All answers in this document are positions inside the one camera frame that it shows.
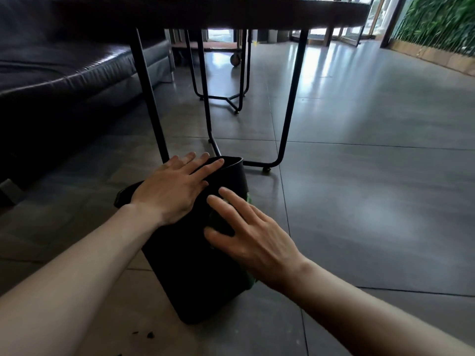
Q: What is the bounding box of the dark leather sofa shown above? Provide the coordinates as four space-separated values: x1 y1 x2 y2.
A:
0 0 176 206

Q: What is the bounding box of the black metal stand frame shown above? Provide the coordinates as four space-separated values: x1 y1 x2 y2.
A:
184 29 253 115

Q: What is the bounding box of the wooden cart with wheel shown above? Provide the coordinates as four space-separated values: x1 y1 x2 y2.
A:
170 29 242 67

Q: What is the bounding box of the person's right forearm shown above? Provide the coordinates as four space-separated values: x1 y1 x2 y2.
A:
285 256 475 356

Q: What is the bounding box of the wooden framed glass door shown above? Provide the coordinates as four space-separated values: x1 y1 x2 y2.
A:
290 0 409 48

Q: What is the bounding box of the person's left hand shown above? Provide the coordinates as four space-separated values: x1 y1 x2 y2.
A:
130 152 225 228

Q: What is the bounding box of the wooden planter ledge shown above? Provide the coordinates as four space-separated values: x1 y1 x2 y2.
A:
389 39 475 77

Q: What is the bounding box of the green plant wall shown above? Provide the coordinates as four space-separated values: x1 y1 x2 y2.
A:
393 0 475 58

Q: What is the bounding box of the person's right hand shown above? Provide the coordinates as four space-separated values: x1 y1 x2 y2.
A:
203 187 309 293

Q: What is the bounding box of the person's left forearm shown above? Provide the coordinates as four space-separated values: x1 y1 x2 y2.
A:
0 204 164 356

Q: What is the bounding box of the round table with black legs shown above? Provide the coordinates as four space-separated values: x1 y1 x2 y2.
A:
122 0 372 173

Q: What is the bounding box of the black trash bin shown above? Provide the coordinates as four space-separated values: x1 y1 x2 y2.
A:
114 156 257 325

